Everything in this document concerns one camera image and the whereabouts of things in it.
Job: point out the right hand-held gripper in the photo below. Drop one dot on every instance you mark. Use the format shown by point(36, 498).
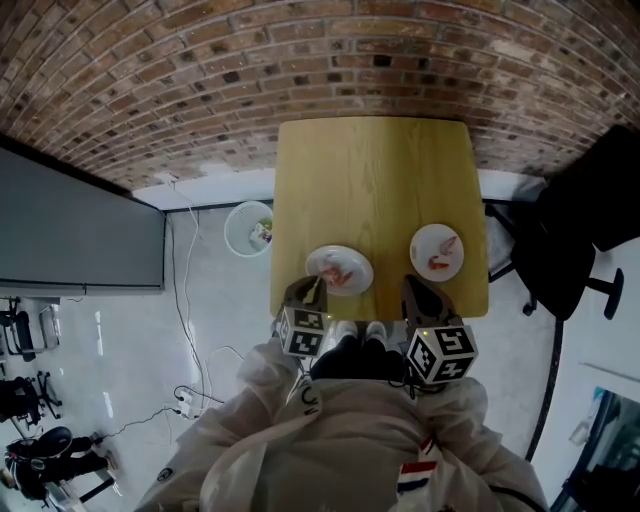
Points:
point(442, 352)

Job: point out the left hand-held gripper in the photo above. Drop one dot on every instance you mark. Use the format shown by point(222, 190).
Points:
point(302, 332)

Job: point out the white plate with shrimp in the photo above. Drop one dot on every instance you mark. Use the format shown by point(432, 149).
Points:
point(425, 240)

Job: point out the person's left forearm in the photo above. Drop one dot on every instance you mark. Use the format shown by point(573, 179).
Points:
point(265, 375)

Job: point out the person's right forearm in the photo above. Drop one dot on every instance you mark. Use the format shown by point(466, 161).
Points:
point(460, 405)

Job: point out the large white plate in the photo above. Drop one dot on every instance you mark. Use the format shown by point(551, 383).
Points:
point(361, 265)

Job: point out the person's left white shoe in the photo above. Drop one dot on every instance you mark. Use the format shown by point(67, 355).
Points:
point(346, 331)

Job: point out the person's white shoe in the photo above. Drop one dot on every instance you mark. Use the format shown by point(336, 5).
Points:
point(376, 331)
point(346, 331)

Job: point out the person's right white shoe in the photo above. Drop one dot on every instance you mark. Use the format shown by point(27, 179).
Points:
point(376, 331)

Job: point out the person's black trousers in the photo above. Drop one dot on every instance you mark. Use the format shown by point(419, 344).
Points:
point(350, 360)

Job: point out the crumpled wrapper trash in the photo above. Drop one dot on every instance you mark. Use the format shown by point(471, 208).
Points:
point(262, 234)

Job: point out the white mesh wastebasket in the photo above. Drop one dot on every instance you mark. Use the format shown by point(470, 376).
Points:
point(237, 225)

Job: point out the black high-back office chair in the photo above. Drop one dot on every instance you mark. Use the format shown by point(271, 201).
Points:
point(555, 250)

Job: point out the person's cream jacket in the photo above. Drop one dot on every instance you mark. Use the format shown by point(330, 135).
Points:
point(350, 440)

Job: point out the white power strip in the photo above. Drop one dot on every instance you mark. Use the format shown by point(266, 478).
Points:
point(185, 400)

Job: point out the metal shelf rack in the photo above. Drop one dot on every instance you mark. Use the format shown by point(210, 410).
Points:
point(610, 450)

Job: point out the grey partition panel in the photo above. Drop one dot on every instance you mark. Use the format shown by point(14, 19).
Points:
point(75, 225)

